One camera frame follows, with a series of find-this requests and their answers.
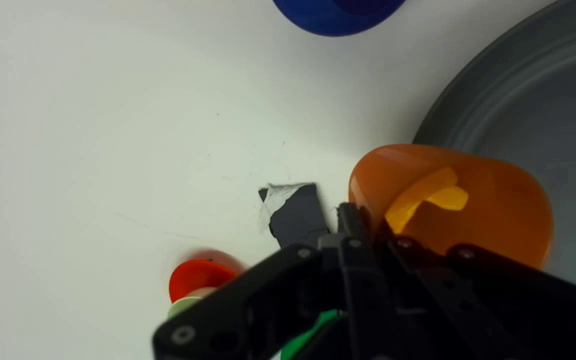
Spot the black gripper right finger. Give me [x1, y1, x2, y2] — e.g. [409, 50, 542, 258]
[375, 223, 576, 360]

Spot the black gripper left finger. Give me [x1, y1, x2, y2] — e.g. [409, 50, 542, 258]
[155, 203, 396, 360]

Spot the orange plastic cup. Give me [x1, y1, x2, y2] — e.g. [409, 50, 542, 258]
[346, 143, 557, 272]

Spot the yellow toy fry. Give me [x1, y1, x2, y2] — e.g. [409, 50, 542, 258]
[385, 167, 472, 236]

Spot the green plastic cup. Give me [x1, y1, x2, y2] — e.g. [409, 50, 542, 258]
[277, 308, 346, 360]

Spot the gray round plate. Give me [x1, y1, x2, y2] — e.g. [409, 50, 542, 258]
[411, 0, 576, 297]

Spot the blue plastic cup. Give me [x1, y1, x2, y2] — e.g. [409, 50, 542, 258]
[273, 0, 411, 39]

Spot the small red saucer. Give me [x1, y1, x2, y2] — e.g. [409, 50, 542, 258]
[166, 248, 246, 306]

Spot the gray tape piece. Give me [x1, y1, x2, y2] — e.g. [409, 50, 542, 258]
[257, 181, 335, 251]

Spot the green cream toy food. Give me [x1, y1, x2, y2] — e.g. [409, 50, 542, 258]
[166, 286, 221, 320]

